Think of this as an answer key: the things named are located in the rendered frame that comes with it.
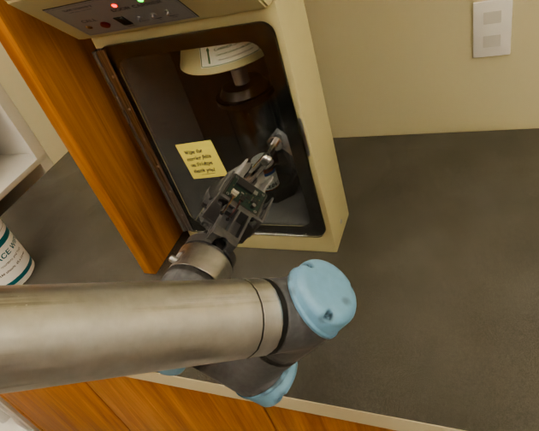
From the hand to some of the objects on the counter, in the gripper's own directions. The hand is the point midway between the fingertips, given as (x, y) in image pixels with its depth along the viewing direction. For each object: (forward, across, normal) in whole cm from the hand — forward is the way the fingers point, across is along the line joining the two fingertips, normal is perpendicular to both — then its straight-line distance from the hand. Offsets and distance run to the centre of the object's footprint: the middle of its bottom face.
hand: (251, 174), depth 79 cm
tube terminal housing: (+17, -12, +20) cm, 29 cm away
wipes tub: (-9, +30, +64) cm, 72 cm away
